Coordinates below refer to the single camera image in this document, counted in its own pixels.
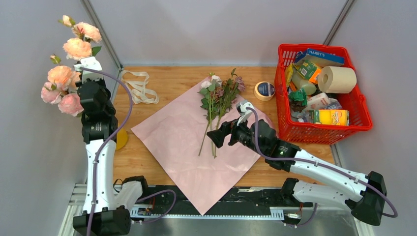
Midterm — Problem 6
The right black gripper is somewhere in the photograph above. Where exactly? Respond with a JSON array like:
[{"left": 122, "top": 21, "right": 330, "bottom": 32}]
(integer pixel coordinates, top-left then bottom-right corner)
[{"left": 207, "top": 114, "right": 266, "bottom": 157}]

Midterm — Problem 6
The purple pink wrapping paper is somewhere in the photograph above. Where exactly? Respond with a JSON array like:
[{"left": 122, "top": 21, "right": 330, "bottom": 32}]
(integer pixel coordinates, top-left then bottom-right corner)
[{"left": 131, "top": 77, "right": 280, "bottom": 216}]

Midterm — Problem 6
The cream ribbon with gold text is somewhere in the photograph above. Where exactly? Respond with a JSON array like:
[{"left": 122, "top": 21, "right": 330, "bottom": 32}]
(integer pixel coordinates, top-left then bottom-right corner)
[{"left": 121, "top": 70, "right": 160, "bottom": 104}]

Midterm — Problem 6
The pink rose stem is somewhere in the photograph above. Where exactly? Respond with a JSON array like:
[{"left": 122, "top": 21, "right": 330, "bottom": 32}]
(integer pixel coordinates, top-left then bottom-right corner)
[{"left": 41, "top": 54, "right": 84, "bottom": 117}]

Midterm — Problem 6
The peach flower stem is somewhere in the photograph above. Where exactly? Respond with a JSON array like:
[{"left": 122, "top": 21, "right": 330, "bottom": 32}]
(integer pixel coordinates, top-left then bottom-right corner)
[{"left": 59, "top": 15, "right": 102, "bottom": 61}]

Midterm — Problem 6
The pink flower bunch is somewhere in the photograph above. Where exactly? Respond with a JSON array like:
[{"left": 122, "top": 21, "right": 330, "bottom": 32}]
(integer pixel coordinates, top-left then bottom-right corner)
[{"left": 198, "top": 68, "right": 245, "bottom": 137}]

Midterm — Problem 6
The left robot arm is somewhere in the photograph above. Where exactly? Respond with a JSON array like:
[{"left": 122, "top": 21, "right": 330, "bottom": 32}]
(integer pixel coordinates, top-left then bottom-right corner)
[{"left": 72, "top": 79, "right": 150, "bottom": 236}]

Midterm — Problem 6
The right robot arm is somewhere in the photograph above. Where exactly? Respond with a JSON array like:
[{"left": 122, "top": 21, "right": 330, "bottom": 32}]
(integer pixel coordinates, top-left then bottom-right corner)
[{"left": 207, "top": 119, "right": 387, "bottom": 226}]

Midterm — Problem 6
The yellow cylindrical vase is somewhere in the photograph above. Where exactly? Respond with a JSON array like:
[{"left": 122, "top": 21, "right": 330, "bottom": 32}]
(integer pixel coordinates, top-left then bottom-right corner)
[{"left": 116, "top": 128, "right": 128, "bottom": 150}]

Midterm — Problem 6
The masking tape roll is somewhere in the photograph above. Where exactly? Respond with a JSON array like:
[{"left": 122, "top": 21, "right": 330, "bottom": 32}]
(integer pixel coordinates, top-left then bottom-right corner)
[{"left": 254, "top": 81, "right": 275, "bottom": 101}]

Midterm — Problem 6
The green crumpled wrapper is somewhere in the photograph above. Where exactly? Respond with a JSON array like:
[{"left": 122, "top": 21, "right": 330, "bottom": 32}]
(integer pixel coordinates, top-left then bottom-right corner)
[{"left": 288, "top": 88, "right": 307, "bottom": 112}]

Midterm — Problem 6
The pale green bottle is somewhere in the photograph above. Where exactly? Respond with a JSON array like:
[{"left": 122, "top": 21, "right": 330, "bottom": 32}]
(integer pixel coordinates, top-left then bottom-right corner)
[{"left": 291, "top": 72, "right": 317, "bottom": 95}]

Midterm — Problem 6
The white plastic package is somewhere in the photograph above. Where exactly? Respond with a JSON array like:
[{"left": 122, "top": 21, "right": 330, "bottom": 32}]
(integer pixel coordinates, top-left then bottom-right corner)
[{"left": 305, "top": 92, "right": 330, "bottom": 111}]

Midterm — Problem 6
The green orange box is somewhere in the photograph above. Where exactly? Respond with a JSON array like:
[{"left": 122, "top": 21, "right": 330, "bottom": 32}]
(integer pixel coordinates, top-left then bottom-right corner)
[{"left": 297, "top": 60, "right": 322, "bottom": 84}]

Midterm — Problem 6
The yellow sponge pack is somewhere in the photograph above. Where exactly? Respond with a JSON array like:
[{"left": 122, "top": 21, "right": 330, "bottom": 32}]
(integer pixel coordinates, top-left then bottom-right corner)
[{"left": 308, "top": 110, "right": 349, "bottom": 126}]

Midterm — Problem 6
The beige paper towel roll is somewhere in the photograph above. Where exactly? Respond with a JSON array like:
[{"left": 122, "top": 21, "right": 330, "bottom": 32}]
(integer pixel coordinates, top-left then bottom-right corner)
[{"left": 317, "top": 66, "right": 357, "bottom": 93}]

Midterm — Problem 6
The blue Harry's box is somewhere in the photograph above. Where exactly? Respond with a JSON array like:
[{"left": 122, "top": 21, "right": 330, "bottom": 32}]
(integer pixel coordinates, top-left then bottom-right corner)
[{"left": 294, "top": 48, "right": 345, "bottom": 67}]

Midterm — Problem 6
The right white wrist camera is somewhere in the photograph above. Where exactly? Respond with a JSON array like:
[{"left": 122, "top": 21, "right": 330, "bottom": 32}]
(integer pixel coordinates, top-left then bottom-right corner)
[{"left": 236, "top": 100, "right": 255, "bottom": 126}]

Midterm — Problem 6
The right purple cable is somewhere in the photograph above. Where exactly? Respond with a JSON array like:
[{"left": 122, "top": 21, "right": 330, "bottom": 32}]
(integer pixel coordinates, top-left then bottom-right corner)
[{"left": 246, "top": 107, "right": 399, "bottom": 227}]

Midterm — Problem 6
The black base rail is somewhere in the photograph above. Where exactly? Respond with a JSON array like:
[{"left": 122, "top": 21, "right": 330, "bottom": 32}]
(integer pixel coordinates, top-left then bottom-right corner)
[{"left": 130, "top": 185, "right": 313, "bottom": 221}]

